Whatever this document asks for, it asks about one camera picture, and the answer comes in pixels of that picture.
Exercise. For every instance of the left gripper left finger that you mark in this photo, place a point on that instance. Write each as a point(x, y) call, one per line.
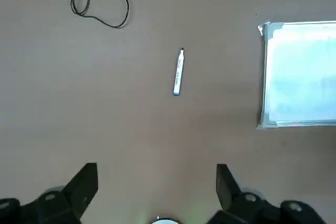
point(78, 192)

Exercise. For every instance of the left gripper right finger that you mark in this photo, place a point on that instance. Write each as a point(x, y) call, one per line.
point(228, 192)

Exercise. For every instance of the white whiteboard marker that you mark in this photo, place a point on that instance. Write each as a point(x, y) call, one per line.
point(179, 74)

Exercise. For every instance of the silver framed whiteboard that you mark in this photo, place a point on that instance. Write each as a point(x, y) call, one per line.
point(302, 77)

